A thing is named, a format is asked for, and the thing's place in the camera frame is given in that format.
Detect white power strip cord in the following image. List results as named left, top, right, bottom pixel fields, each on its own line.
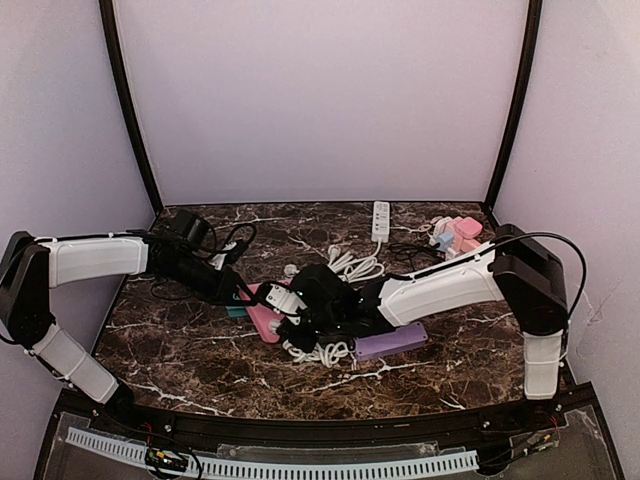
left=327, top=239, right=386, bottom=281

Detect teal strip white cord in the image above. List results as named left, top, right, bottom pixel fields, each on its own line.
left=282, top=252, right=389, bottom=284

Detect teal power strip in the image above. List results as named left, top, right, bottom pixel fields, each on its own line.
left=225, top=293, right=249, bottom=318

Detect black frame left post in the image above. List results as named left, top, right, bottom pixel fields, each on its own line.
left=98, top=0, right=164, bottom=216

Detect thin black cable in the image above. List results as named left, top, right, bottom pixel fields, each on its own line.
left=387, top=241, right=451, bottom=281

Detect purple power strip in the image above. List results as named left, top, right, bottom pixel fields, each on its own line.
left=354, top=322, right=428, bottom=361

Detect white power strip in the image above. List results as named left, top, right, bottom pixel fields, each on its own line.
left=371, top=201, right=391, bottom=243

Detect small circuit board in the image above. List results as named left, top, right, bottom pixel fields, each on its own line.
left=144, top=448, right=188, bottom=472

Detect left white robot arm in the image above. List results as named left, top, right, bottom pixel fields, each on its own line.
left=1, top=231, right=249, bottom=408

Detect black frame right post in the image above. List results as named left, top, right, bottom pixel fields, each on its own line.
left=484, top=0, right=544, bottom=212

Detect pink triangular power strip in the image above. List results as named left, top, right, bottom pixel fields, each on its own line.
left=247, top=303, right=300, bottom=344

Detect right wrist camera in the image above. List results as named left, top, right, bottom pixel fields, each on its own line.
left=259, top=282, right=307, bottom=317

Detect black frame post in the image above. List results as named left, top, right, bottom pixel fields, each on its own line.
left=484, top=0, right=544, bottom=212
left=98, top=0, right=164, bottom=216

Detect pink white cube adapter cluster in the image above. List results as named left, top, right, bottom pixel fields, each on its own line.
left=429, top=216, right=483, bottom=261

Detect purple strip white cord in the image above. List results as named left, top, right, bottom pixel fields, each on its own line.
left=268, top=319, right=359, bottom=370

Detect white slotted cable duct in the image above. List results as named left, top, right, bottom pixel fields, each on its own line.
left=65, top=427, right=479, bottom=479

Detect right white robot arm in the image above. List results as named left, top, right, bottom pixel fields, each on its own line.
left=266, top=224, right=577, bottom=401

